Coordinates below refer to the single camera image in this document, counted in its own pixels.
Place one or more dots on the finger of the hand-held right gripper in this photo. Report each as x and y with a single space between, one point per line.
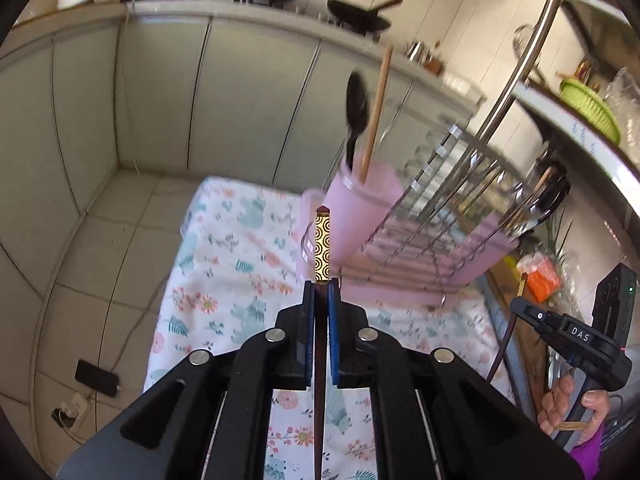
532 316

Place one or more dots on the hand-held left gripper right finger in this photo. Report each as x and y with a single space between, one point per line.
333 330

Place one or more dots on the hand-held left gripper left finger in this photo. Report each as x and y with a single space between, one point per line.
309 330

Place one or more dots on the dark chopstick with gold band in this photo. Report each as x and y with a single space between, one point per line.
502 345
322 245

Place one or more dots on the pink utensil holder cup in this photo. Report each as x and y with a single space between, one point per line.
360 215

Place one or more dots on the light wooden chopstick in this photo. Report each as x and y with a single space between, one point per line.
375 110

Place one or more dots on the black spoon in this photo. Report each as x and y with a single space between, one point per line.
357 100

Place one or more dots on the person's right forearm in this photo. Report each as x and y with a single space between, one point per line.
590 460

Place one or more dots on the person's right hand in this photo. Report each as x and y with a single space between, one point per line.
555 405

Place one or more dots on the orange packet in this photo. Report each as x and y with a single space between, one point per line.
542 280

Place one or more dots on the pale blue printed cloth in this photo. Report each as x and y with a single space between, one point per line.
492 305

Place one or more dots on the tan rubber band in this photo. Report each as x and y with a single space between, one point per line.
567 427

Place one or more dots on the green plant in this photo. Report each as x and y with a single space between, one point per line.
557 240

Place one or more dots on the pink drain tray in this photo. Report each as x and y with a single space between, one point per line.
400 285

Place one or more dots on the floral bear printed tablecloth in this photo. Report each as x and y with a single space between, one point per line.
225 270

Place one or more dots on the steel shelf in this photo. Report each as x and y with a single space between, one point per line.
590 155

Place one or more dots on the black device on floor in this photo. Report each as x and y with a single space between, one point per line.
97 376

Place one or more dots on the green plastic basket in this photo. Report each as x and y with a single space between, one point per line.
590 105

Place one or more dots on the white power strip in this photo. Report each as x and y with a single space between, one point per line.
70 410

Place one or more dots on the metal kettle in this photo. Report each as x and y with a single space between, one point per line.
425 55

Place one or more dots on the grey kitchen cabinet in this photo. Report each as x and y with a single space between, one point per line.
160 85

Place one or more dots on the black frying pan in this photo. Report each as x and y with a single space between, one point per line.
357 15

